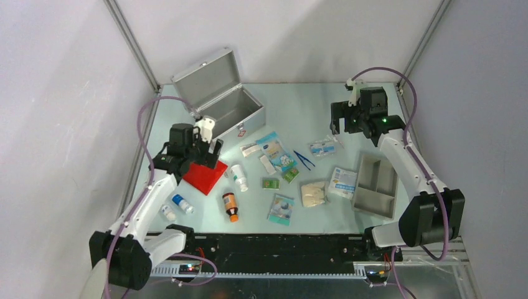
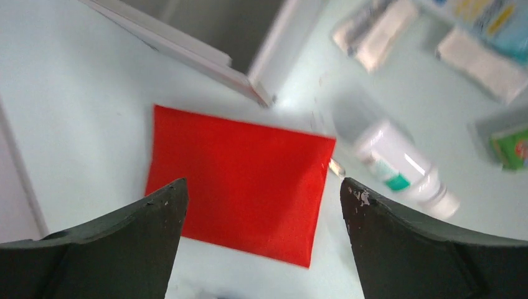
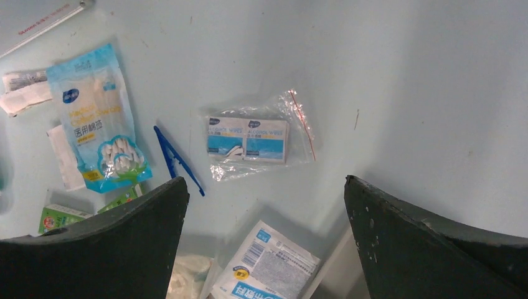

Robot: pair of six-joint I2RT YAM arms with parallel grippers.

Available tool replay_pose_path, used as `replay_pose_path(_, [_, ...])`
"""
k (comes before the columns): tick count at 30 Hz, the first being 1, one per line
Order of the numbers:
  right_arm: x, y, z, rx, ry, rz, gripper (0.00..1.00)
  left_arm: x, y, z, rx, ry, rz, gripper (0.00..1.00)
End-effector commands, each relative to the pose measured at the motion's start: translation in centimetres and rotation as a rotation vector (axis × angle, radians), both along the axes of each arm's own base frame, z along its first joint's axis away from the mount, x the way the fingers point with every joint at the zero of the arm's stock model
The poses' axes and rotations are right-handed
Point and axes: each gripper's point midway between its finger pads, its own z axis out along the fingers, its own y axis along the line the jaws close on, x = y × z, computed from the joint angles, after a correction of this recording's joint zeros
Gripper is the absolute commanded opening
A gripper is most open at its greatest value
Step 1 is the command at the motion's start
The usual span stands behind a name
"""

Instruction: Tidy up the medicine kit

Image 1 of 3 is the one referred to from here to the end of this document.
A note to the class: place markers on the blue cotton ball bag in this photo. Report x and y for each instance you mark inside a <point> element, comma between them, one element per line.
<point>272,147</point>

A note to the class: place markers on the blue plastic tweezers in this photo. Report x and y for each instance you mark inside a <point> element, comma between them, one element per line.
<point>304,161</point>

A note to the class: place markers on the beige gloves bag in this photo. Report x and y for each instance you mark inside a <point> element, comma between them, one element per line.
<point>313,194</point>

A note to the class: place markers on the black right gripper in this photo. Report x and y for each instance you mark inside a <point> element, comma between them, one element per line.
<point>341,109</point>

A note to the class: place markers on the teal mask packet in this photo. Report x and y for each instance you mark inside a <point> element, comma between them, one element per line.
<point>281,210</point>

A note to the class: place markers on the red first aid pouch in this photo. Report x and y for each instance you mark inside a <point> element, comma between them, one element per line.
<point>203,178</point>

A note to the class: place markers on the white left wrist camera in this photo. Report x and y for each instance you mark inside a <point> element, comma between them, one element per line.
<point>204,129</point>

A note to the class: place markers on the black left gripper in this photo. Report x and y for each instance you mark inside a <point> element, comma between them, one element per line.
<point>209,158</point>

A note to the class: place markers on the white blue gauze packet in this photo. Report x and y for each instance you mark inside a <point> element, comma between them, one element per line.
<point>342,183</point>

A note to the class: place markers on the white medicine bottle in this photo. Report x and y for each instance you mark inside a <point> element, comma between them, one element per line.
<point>239,177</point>

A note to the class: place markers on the blue cap clear bottle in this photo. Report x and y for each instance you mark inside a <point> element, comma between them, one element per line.
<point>183,204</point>

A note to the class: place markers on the white wrapped bandage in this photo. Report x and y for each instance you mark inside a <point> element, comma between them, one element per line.
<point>249,149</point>

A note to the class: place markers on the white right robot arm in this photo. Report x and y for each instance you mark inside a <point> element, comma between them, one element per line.
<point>434,212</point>

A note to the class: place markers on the clear bandage packet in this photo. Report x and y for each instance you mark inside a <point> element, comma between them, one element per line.
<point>326,146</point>

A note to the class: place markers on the small white bottle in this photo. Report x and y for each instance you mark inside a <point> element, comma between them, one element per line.
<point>168,212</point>

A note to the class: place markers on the green small box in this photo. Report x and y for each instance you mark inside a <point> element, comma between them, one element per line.
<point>290,175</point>

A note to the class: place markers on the white bandage roll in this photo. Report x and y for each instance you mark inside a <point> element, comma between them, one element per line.
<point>270,169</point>

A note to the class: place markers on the silver metal case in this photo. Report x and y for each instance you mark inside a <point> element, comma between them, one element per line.
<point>214,88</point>

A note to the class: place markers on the grey divided tray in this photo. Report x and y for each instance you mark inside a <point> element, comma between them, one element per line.
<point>376,187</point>

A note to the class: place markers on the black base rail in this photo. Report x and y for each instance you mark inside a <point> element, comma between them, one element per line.
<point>286,254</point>

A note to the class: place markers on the green flat sachet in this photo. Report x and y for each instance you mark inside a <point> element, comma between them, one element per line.
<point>271,183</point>

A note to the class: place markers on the brown syrup bottle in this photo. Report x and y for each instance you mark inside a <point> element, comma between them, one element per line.
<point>231,206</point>

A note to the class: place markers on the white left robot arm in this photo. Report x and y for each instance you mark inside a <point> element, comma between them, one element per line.
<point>128,255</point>

